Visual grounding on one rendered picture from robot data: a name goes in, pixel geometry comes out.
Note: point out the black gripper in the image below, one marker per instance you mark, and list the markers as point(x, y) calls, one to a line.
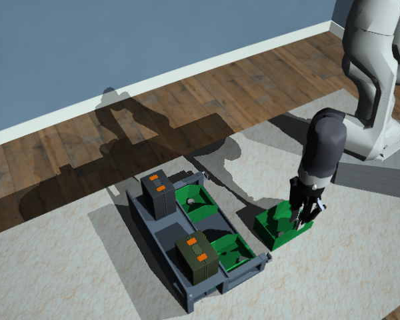
point(297, 199)

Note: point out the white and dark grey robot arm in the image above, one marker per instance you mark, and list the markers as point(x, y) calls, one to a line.
point(371, 34)

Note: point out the grey metal shelf rack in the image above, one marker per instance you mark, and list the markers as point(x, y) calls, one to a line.
point(161, 235)

